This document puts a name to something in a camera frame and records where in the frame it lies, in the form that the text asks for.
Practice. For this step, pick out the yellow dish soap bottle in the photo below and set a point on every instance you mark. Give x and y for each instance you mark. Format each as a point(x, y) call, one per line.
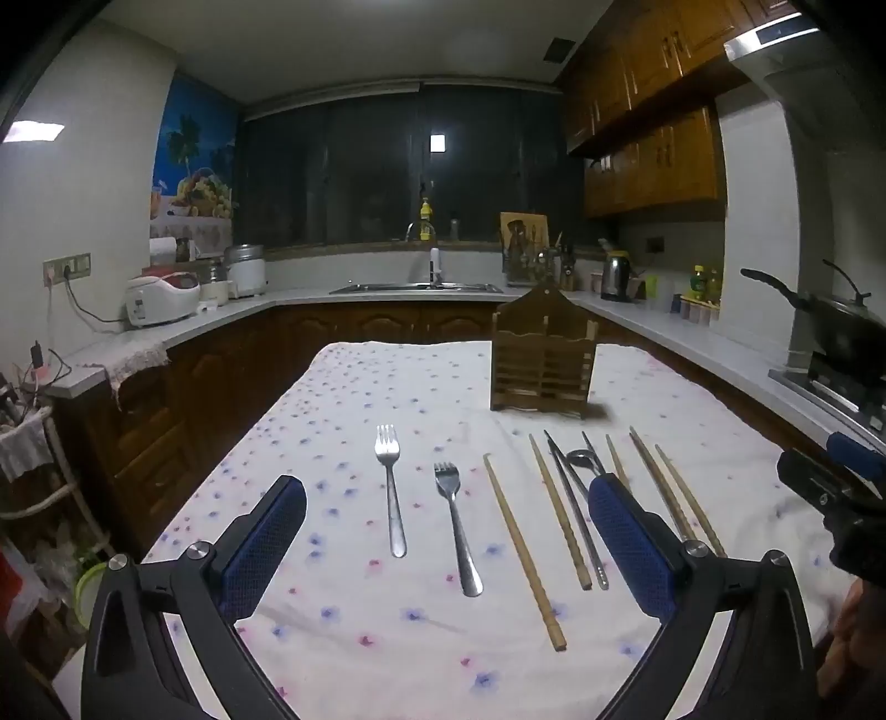
point(426, 218)

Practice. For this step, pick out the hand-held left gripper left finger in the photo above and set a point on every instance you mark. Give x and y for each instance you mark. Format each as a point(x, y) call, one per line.
point(266, 547)

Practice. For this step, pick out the steel spoon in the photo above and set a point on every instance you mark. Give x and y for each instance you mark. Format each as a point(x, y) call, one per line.
point(580, 458)

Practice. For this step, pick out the steel range hood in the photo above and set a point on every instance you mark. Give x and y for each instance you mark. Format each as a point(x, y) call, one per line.
point(796, 62)

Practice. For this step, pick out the person's right hand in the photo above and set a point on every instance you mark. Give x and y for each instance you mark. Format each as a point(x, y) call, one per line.
point(855, 637)

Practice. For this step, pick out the small steel fork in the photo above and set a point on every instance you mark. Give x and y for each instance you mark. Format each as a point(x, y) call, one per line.
point(457, 533)

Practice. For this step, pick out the black wok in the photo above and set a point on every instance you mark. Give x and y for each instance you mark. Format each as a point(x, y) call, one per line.
point(844, 332)

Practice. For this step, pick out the ceiling vent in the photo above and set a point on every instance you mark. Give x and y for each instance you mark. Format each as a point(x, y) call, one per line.
point(559, 50)

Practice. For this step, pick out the white kitchen countertop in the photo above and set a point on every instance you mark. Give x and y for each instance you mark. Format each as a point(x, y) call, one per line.
point(692, 339)

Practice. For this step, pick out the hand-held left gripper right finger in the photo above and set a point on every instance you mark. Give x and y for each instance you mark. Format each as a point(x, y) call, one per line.
point(626, 547)

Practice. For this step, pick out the steel electric kettle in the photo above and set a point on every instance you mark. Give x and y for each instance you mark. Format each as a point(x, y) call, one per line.
point(616, 277)

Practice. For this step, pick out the black wall outlet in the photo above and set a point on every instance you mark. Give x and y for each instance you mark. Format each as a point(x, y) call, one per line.
point(655, 244)

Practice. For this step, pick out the gas stove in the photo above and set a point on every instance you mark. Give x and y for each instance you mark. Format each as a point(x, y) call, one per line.
point(837, 394)

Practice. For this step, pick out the dish rack with utensils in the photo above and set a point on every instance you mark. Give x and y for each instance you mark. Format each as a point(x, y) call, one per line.
point(533, 266)
point(522, 228)

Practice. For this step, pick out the lace cloth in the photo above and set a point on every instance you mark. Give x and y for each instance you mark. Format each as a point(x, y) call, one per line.
point(135, 363)

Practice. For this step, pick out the row of spice containers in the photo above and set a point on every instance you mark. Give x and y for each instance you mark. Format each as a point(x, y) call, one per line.
point(699, 310)

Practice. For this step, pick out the white faucet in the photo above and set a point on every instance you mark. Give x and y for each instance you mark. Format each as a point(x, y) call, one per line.
point(435, 266)

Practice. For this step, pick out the steel chopstick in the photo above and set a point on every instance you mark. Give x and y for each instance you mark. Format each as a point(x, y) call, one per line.
point(574, 512)

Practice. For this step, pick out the green cup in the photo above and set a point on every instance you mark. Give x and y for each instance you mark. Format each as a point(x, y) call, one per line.
point(650, 289)

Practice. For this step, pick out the dark kitchen window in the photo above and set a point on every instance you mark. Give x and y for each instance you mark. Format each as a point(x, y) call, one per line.
point(346, 173)

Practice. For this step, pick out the tropical beach wall poster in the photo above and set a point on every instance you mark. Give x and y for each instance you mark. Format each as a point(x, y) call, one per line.
point(194, 159)

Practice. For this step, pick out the steel kitchen sink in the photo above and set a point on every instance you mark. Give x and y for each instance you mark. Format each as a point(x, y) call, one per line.
point(415, 287)

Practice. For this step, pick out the wooden wall cabinets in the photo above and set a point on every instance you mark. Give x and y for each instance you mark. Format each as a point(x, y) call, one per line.
point(650, 152)

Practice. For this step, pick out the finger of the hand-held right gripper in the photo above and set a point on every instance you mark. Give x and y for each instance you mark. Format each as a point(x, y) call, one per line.
point(858, 453)
point(817, 481)

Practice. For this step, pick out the white and red rice cooker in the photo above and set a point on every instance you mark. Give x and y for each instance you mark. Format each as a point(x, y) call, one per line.
point(160, 298)

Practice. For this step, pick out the green plastic bowl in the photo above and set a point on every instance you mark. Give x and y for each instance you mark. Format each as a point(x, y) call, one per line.
point(86, 588)

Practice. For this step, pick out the silver spoon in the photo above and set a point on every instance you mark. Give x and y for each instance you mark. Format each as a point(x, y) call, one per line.
point(588, 446)

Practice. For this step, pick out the wooden utensil holder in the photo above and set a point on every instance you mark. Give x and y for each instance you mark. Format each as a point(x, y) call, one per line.
point(543, 360)

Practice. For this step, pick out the floral white tablecloth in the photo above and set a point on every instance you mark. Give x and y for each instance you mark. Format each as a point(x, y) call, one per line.
point(360, 623)

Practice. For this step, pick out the paper towel roll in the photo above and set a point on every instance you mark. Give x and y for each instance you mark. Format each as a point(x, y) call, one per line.
point(163, 250)

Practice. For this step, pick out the large steel fork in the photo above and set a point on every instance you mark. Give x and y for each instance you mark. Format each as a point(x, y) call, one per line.
point(394, 498)

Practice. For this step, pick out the white storage rack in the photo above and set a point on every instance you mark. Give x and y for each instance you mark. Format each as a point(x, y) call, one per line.
point(59, 471)

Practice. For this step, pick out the pink cup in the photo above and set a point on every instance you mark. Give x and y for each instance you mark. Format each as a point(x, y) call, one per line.
point(596, 282)

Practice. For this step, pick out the wall socket strip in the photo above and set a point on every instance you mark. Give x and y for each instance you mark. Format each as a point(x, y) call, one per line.
point(68, 268)

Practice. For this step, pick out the light wooden chopstick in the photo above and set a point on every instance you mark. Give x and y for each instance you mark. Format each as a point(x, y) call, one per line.
point(692, 502)
point(522, 547)
point(616, 457)
point(561, 512)

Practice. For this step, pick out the yellow oil bottle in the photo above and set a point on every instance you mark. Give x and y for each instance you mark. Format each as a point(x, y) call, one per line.
point(714, 285)
point(697, 284)

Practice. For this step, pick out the knife block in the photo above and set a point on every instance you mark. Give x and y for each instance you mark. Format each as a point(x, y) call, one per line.
point(567, 270)

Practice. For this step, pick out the white pot with lid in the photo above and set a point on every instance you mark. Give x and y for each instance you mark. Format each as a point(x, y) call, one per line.
point(246, 273)

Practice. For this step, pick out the ceiling light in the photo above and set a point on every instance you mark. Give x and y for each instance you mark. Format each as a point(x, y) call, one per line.
point(34, 131)

